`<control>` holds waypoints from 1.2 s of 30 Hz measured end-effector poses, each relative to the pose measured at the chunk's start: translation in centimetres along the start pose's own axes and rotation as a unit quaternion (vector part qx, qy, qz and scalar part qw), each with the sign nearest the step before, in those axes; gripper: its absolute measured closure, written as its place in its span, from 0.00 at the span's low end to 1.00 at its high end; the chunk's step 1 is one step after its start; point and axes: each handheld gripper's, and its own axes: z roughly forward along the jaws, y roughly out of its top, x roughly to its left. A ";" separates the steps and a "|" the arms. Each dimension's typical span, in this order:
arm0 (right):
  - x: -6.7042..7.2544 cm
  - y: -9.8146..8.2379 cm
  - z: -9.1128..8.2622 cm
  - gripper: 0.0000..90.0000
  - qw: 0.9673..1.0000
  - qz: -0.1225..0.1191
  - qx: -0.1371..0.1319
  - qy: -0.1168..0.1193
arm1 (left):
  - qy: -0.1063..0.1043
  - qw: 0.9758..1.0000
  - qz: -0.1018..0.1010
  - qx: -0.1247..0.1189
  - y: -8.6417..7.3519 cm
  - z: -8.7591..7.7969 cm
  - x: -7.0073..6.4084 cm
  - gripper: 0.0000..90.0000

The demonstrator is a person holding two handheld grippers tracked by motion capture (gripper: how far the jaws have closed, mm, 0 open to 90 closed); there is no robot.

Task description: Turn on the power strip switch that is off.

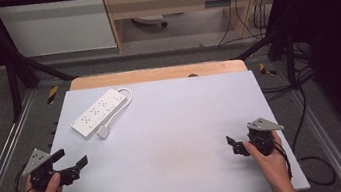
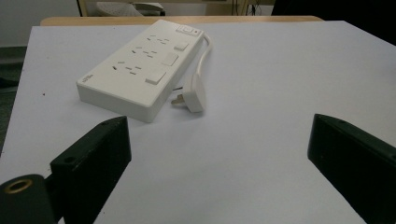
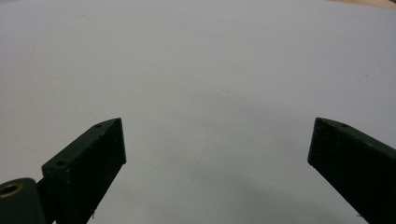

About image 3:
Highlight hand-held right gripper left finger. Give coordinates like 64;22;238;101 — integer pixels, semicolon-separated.
41;117;127;224

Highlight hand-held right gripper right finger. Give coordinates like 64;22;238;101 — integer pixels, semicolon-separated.
307;117;396;224

